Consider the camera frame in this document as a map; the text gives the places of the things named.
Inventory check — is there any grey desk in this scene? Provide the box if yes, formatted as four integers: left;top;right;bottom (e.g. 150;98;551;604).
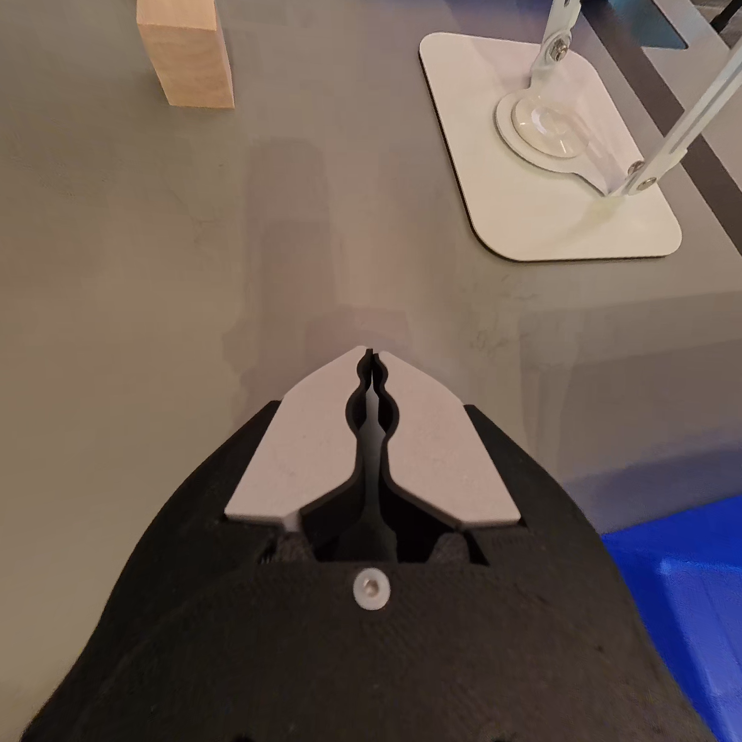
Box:
0;0;742;705

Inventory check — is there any blue plastic bin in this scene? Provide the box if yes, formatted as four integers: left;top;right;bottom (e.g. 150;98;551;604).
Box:
600;524;742;742

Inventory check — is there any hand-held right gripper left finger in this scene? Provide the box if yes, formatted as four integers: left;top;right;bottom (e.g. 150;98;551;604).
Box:
224;347;372;562

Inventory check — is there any clear suction cup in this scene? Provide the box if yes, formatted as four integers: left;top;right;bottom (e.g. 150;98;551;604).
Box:
494;87;641;199

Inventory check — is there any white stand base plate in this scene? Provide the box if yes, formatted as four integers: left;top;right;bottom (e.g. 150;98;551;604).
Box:
417;31;683;264

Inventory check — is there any wooden cube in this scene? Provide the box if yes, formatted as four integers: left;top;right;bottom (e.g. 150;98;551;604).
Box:
136;0;237;110

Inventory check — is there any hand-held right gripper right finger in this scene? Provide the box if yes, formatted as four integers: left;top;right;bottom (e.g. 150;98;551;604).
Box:
372;348;522;563

